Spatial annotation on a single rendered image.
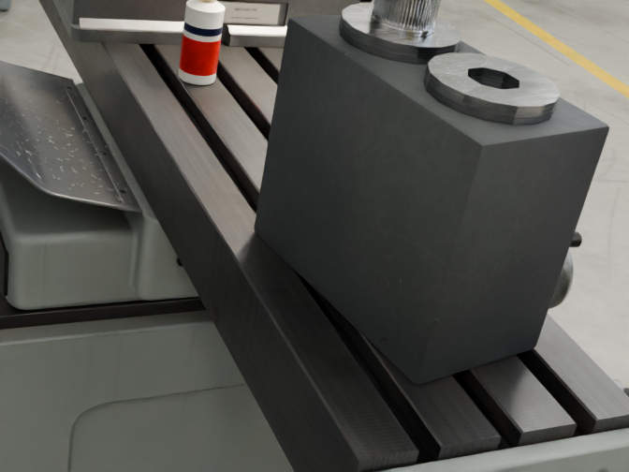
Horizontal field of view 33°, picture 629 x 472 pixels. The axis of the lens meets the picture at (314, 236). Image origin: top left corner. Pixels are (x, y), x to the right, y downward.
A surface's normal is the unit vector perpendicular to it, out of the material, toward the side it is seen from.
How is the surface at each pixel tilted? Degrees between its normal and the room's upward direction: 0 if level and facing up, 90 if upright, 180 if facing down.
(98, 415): 90
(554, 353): 0
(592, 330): 0
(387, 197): 90
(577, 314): 0
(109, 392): 90
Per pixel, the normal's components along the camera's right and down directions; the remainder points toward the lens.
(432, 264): -0.81, 0.16
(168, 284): 0.39, 0.51
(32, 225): 0.17, -0.85
